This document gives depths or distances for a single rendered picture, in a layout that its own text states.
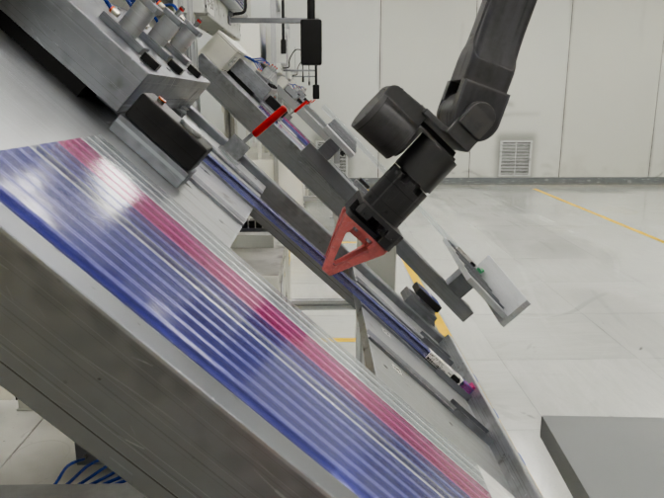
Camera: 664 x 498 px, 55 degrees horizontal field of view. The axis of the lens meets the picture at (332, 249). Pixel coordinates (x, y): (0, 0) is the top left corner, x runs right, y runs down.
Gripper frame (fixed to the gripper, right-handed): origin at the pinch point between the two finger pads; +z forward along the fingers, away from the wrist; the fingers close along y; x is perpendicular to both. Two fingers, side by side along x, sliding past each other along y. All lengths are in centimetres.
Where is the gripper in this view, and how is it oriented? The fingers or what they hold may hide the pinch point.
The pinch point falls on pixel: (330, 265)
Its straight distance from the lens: 79.6
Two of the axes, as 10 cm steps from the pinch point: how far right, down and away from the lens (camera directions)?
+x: 7.4, 6.5, 1.7
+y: 0.1, 2.4, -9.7
